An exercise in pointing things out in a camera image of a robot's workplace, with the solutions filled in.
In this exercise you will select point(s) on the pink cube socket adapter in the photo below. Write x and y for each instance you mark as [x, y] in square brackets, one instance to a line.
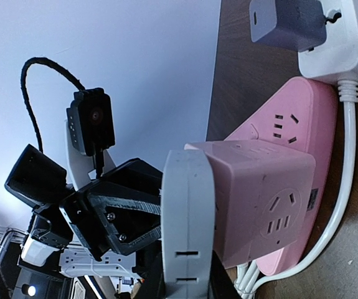
[261, 190]

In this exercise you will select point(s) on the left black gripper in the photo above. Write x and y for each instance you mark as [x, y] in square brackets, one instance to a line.
[119, 212]

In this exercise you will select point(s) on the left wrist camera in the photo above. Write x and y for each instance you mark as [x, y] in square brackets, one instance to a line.
[90, 121]

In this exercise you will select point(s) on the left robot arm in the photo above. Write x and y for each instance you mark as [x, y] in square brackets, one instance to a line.
[75, 261]

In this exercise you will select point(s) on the white power strip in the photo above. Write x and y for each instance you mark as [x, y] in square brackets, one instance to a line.
[337, 58]

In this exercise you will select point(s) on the pink triangular power strip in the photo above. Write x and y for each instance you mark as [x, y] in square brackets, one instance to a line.
[300, 115]

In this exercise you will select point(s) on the black plug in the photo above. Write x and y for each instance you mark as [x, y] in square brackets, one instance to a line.
[294, 25]

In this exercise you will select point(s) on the white pink plug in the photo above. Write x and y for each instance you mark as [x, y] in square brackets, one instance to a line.
[187, 223]

